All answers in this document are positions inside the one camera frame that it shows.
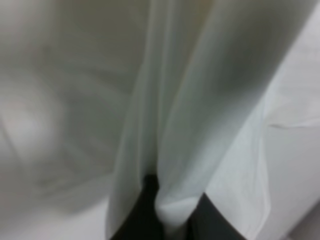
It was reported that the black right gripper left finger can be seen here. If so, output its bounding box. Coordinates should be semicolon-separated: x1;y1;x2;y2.
107;174;165;240

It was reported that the white short sleeve t-shirt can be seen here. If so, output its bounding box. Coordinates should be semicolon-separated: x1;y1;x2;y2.
0;0;318;240

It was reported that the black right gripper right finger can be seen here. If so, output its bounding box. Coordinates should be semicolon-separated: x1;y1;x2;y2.
186;194;245;240

